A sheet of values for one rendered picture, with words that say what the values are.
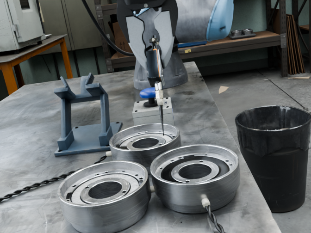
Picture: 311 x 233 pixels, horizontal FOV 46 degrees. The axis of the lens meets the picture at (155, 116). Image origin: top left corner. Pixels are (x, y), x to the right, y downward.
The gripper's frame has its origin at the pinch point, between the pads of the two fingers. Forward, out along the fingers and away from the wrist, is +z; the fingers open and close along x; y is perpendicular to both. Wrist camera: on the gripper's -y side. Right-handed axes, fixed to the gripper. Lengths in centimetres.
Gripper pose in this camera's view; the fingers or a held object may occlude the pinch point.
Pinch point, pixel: (154, 62)
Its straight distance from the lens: 60.3
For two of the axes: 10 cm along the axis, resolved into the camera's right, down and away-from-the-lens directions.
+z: 1.5, 9.4, 3.2
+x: -9.9, 1.2, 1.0
